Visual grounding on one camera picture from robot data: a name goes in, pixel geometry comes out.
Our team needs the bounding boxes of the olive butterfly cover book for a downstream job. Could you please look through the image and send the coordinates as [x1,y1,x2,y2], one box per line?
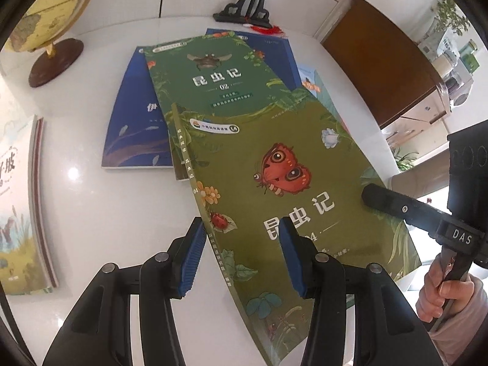
[171,95,422,364]

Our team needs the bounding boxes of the blue eagle cover book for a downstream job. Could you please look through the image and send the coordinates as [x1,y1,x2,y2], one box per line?
[101,46,176,169]

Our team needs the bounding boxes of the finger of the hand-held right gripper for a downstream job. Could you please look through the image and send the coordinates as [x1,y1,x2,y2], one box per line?
[361,182,447,242]

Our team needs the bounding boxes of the light blue cartoon cover book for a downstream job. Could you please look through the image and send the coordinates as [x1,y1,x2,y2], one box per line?
[297,64,344,123]

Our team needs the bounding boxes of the assorted boxes and jars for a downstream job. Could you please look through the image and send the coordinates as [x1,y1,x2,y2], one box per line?
[418,30,482,108]

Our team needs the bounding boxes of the person's right forearm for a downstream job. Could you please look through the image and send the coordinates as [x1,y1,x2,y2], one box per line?
[427,274,488,366]

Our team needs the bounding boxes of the green potted plant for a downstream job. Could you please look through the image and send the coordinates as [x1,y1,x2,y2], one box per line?
[429,0,471,44]

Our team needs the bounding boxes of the red tassel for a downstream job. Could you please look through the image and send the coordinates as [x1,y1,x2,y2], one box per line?
[242,22,288,39]

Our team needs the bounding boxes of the brown wooden cabinet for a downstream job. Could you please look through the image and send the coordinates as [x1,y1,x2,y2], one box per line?
[319,0,450,149]

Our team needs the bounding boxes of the person's right hand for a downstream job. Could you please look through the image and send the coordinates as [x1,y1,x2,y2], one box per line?
[417,253,478,324]

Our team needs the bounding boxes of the small green plant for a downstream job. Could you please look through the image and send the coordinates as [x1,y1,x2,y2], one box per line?
[391,147,420,178]

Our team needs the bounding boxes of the stack of books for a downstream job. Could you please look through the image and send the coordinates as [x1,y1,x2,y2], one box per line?
[32,116,59,290]

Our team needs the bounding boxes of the green beetle cover book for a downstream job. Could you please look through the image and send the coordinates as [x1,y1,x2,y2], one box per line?
[145,35,317,181]

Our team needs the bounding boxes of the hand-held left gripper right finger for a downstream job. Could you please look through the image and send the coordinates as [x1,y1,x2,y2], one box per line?
[278,217,443,366]

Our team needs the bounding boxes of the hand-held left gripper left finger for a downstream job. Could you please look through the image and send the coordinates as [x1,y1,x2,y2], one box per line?
[42,217,208,366]

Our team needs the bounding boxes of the yellow globe on wooden base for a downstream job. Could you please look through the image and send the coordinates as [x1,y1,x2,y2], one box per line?
[3,0,100,89]

